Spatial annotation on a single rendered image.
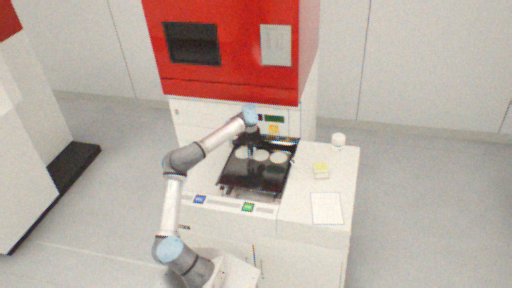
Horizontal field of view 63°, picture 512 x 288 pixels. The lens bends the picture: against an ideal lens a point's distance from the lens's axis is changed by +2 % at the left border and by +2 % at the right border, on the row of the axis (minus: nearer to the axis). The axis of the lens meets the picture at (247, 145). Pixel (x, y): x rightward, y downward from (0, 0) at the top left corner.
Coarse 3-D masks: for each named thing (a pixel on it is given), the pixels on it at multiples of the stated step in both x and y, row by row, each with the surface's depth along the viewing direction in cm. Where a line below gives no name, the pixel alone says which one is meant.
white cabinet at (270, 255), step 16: (192, 224) 218; (192, 240) 227; (208, 240) 223; (224, 240) 219; (240, 240) 215; (256, 240) 211; (272, 240) 208; (288, 240) 205; (240, 256) 224; (256, 256) 220; (272, 256) 216; (288, 256) 212; (304, 256) 208; (320, 256) 205; (336, 256) 201; (272, 272) 225; (288, 272) 221; (304, 272) 217; (320, 272) 213; (336, 272) 209
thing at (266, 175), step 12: (288, 156) 241; (228, 168) 237; (240, 168) 236; (252, 168) 236; (264, 168) 235; (276, 168) 234; (228, 180) 229; (240, 180) 229; (252, 180) 228; (264, 180) 227; (276, 180) 227; (276, 192) 220
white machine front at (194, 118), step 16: (176, 96) 248; (176, 112) 255; (192, 112) 252; (208, 112) 249; (224, 112) 245; (256, 112) 239; (272, 112) 236; (288, 112) 233; (176, 128) 265; (192, 128) 261; (208, 128) 257; (288, 128) 240; (224, 144) 262
